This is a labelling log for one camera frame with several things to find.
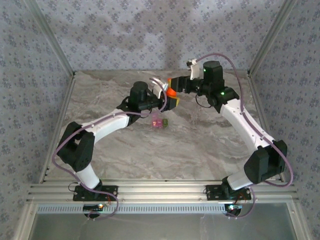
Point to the grey metal sheet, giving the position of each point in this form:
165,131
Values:
160,227

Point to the aluminium mounting rail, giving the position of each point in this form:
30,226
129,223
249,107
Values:
160,191

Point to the aluminium frame post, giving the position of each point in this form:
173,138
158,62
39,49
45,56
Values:
272,37
51,37

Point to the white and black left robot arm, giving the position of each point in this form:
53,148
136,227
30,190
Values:
110,122

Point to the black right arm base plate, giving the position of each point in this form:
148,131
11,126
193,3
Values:
215,193

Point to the aluminium table side rail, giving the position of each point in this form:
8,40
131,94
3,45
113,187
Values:
66,100
257,100

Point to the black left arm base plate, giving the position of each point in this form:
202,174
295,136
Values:
110,192

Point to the floral fabric backdrop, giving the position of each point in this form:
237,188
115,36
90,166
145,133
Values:
160,25

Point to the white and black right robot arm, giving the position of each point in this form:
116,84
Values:
240,117

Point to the orange pill bottle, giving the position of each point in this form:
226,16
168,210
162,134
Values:
171,92

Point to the green pill container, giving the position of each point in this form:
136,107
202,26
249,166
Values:
165,123

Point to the small circuit board with LED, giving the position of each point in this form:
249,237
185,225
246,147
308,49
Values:
93,207
233,207

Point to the pink pill container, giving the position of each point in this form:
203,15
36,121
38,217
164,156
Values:
157,123

